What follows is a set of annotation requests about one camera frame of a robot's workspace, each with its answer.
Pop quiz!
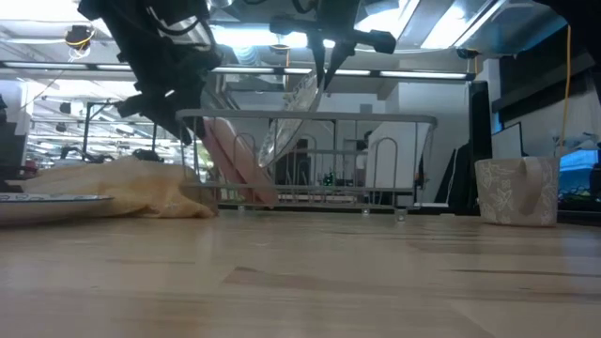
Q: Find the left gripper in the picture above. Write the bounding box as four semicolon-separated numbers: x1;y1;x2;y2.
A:
116;48;224;146

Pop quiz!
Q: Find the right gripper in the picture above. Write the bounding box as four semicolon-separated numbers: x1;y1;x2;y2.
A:
269;0;398;91

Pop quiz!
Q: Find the grey wire dish rack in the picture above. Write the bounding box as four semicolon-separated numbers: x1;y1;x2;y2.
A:
175;108;439;223

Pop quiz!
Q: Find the pink plate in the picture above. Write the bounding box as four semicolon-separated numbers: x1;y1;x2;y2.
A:
200;115;282;207

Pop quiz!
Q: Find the clear glass plate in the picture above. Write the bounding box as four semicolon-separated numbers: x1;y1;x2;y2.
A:
256;71;326;169

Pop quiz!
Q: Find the floral patterned plate blue rim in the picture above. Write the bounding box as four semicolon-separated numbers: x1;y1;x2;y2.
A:
0;192;115;227

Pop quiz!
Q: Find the beige floral patterned mug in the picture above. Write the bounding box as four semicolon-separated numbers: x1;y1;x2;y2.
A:
473;156;562;228

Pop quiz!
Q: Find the yellow checked cloth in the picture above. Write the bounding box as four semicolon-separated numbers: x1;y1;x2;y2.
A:
17;156;220;220

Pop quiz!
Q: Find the person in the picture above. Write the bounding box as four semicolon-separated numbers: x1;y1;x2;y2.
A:
354;130;375;184

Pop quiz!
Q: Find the white cabinet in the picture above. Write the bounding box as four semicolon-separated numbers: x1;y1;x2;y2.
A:
365;122;455;206

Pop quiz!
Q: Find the white board panel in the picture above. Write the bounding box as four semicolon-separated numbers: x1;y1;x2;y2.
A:
490;122;531;160

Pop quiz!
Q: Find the blue lit screen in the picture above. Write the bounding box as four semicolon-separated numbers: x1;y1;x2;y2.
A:
558;148;600;193

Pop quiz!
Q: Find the LED light bar frame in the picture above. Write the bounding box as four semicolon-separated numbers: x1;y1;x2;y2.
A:
0;59;476;82

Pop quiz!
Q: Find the black ceiling device yellow cable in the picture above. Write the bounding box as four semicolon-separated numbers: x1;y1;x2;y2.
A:
64;24;96;61

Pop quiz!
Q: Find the black vertical frame post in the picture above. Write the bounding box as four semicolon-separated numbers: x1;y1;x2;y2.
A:
468;81;495;215

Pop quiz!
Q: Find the yellow hanging cable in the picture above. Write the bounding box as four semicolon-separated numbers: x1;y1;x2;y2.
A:
558;23;573;159

